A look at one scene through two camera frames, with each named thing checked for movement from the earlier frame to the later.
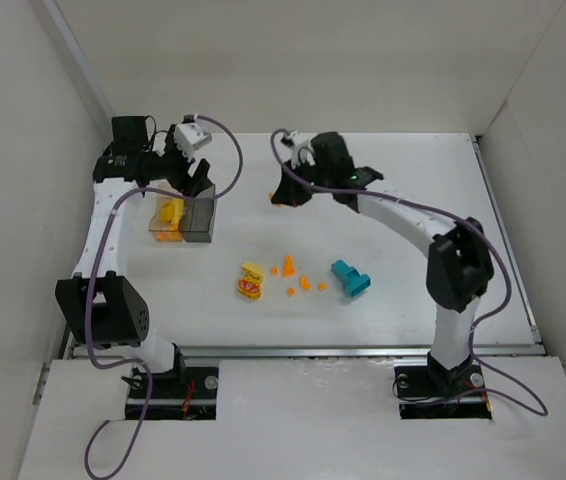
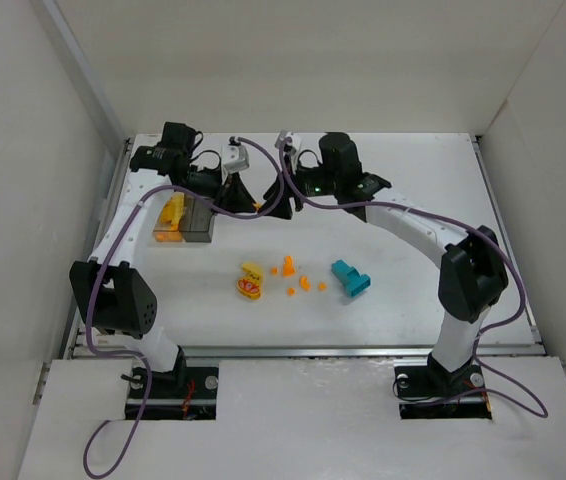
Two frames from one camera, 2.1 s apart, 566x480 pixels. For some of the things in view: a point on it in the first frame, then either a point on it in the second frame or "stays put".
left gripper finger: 199,182 to 235,197
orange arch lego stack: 288,268 stays put
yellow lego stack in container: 172,210 stays put
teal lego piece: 355,283 stays put
